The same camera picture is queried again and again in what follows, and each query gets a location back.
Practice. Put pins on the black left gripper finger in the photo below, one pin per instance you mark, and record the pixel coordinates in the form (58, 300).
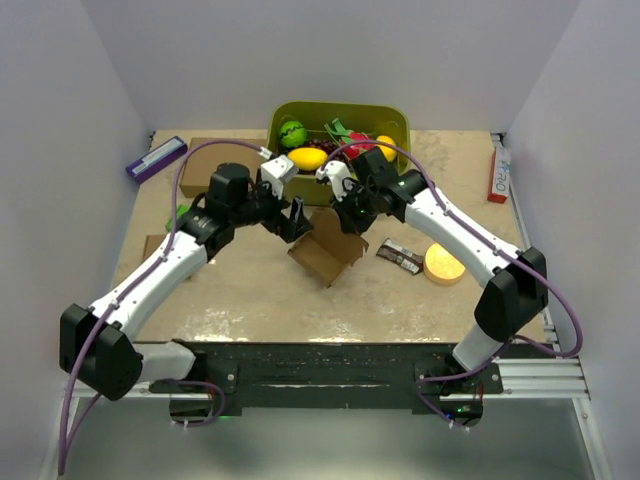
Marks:
(296, 223)
(269, 181)

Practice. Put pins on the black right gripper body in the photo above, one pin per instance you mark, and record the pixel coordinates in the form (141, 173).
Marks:
(359, 208)

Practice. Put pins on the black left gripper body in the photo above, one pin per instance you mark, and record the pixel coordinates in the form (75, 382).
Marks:
(264, 209)

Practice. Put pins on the brown snack wrapper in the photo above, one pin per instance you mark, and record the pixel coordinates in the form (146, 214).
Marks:
(400, 256)

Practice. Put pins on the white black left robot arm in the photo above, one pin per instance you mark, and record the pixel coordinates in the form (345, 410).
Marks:
(96, 342)

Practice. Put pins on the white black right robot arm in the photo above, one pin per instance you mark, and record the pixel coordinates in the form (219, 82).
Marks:
(511, 279)

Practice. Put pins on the large closed cardboard box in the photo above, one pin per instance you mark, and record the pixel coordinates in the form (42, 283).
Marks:
(204, 163)

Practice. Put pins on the green small box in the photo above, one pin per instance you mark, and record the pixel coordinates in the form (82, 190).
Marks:
(180, 210)

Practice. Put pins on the purple rectangular box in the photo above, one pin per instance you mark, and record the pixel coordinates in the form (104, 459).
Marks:
(156, 160)

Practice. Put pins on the small brown cardboard box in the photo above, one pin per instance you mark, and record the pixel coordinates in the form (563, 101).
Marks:
(152, 245)

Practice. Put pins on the red white toothpaste box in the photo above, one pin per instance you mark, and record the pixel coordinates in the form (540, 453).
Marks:
(499, 181)

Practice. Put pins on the yellow toy mango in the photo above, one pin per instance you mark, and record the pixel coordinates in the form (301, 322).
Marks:
(308, 158)

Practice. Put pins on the green toy watermelon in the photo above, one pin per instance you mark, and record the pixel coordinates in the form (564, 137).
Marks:
(292, 134)

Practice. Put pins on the yellow toy lemon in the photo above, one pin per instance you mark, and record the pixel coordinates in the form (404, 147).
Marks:
(386, 145)

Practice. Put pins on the dark toy grapes bunch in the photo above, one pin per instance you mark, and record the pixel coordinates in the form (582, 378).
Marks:
(325, 145)

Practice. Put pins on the pink toy dragon fruit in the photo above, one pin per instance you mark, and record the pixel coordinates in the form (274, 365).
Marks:
(355, 142)

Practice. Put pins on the olive green plastic bin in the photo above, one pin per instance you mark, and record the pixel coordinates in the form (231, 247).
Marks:
(371, 120)

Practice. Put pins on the round yellow sponge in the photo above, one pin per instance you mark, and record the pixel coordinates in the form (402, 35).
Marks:
(441, 267)

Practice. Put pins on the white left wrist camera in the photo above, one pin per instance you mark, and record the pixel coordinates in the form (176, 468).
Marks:
(287, 170)

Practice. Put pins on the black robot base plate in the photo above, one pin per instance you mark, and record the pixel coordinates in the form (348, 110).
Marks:
(330, 376)

